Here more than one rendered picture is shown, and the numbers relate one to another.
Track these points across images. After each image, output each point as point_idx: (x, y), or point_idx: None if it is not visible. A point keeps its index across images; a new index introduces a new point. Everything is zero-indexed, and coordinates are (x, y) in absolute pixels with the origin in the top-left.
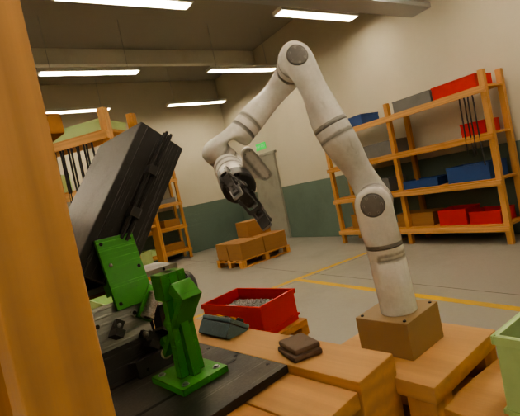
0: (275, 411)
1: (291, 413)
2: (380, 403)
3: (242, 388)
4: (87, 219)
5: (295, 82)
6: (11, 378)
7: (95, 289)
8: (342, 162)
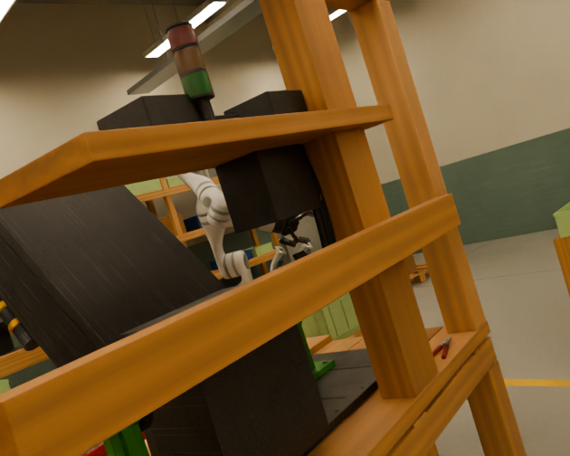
0: (348, 347)
1: (351, 344)
2: None
3: (328, 354)
4: (172, 260)
5: (206, 172)
6: (453, 228)
7: None
8: (222, 234)
